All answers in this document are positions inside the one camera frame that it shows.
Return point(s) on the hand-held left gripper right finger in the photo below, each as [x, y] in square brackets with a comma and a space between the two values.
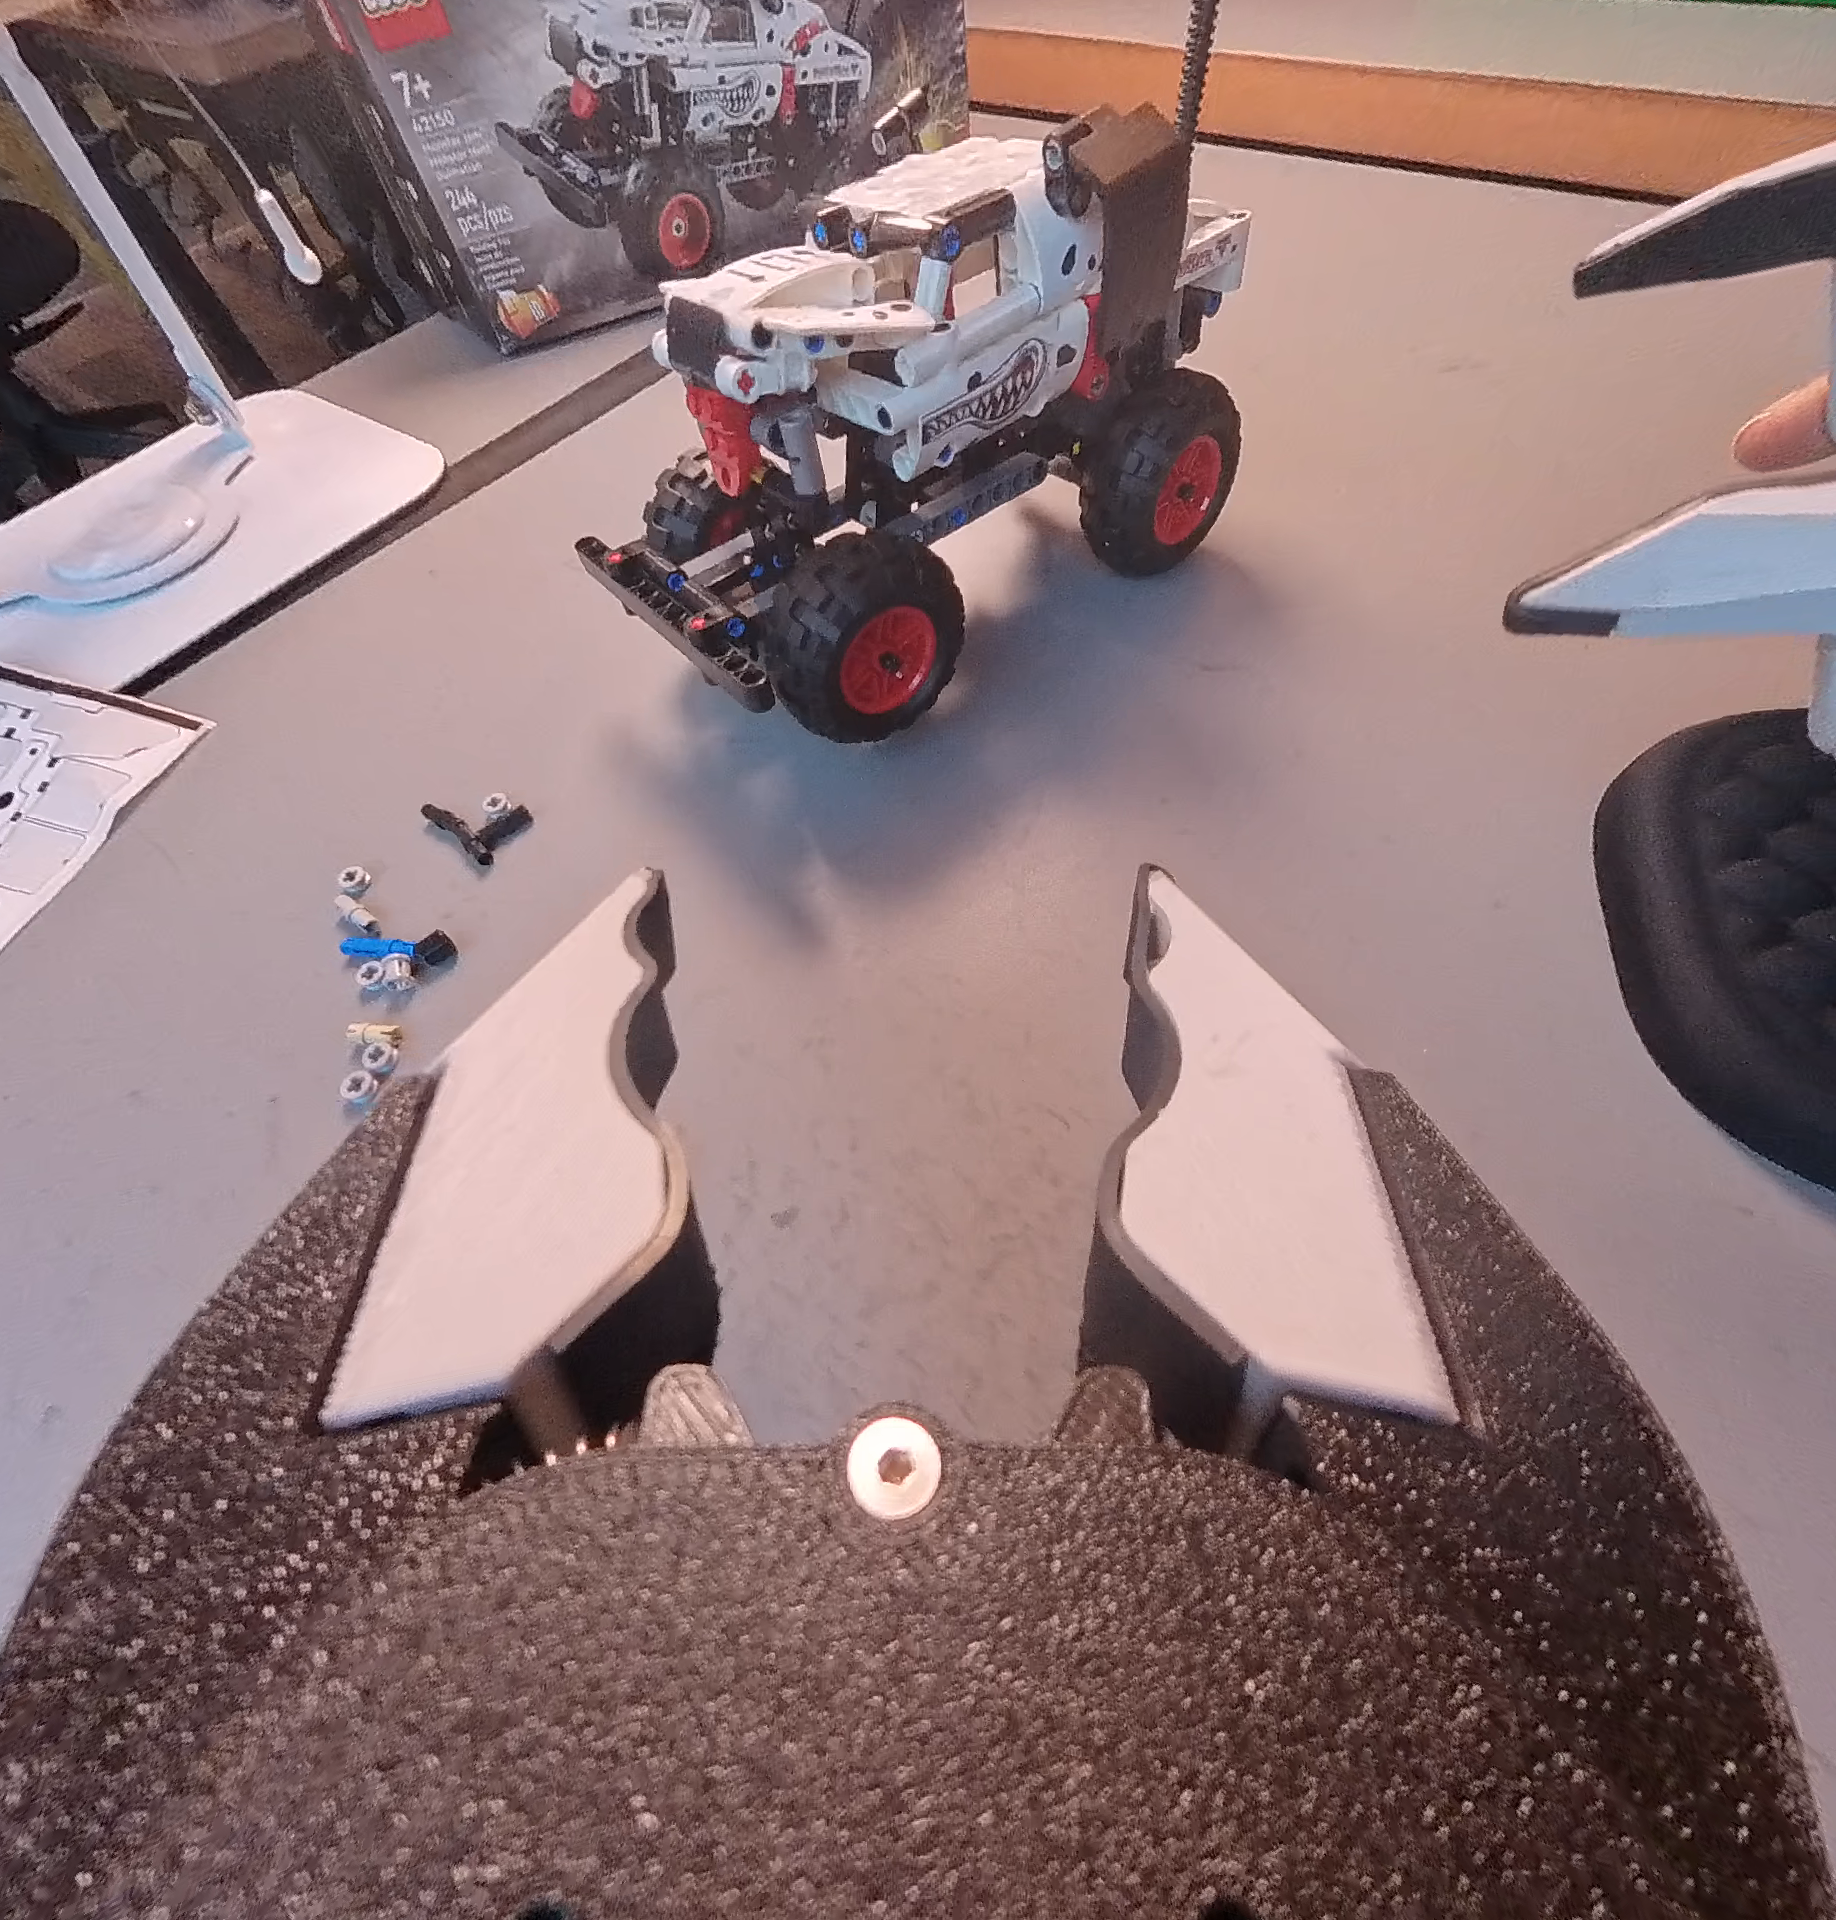
[1264, 1202]

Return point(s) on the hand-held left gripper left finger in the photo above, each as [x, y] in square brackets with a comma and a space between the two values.
[514, 1202]

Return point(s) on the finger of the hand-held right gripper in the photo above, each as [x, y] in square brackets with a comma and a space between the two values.
[1759, 212]
[1700, 572]

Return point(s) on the white printed sticker sheet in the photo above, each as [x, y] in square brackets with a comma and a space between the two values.
[35, 797]

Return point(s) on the white lego truck model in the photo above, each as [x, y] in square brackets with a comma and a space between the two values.
[920, 360]

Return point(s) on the small grey lego piece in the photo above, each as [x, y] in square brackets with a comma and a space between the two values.
[360, 1095]

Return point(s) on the small tan lego piece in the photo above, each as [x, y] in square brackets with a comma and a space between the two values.
[373, 1052]

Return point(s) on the small blue lego piece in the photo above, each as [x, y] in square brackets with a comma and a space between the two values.
[394, 955]

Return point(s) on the small white lego piece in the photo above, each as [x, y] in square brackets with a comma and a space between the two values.
[352, 894]

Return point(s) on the lego set box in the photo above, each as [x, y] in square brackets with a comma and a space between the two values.
[650, 137]

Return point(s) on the black quilted chair armrest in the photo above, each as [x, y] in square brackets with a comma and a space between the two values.
[1759, 932]

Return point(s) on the white plastic stand base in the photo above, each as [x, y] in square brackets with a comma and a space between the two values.
[199, 510]

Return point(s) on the black office chair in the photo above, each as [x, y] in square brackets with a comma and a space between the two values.
[20, 300]

